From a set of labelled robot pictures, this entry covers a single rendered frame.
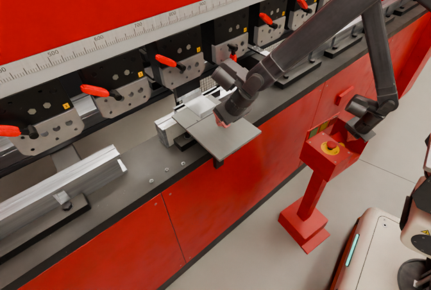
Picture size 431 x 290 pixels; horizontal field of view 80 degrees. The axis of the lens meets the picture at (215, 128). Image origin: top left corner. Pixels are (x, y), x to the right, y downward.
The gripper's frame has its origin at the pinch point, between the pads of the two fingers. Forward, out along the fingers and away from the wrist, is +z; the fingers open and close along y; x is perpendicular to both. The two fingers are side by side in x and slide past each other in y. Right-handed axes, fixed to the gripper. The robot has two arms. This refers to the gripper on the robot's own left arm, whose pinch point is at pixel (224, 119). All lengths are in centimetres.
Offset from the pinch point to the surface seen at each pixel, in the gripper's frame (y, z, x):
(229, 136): 1.5, 0.9, 5.5
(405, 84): -214, 72, 48
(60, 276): 63, 26, 11
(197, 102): -0.7, 10.9, -12.3
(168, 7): 5.7, -20.9, -28.9
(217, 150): 8.3, 0.0, 7.1
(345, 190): -87, 76, 75
